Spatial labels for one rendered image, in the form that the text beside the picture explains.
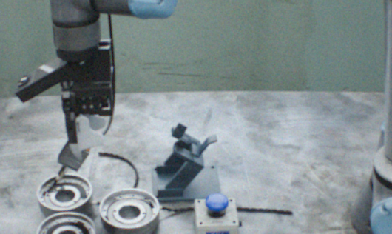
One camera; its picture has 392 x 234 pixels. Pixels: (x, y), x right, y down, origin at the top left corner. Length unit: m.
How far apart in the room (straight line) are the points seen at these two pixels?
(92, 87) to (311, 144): 0.55
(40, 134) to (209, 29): 1.44
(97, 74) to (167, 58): 1.75
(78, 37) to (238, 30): 1.80
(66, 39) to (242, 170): 0.48
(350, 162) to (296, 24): 1.49
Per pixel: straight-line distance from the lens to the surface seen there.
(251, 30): 2.61
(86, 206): 1.03
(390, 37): 0.73
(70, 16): 0.83
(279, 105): 1.37
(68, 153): 0.99
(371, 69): 2.85
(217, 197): 0.97
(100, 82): 0.90
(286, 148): 1.23
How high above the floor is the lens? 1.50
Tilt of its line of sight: 36 degrees down
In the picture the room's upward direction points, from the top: straight up
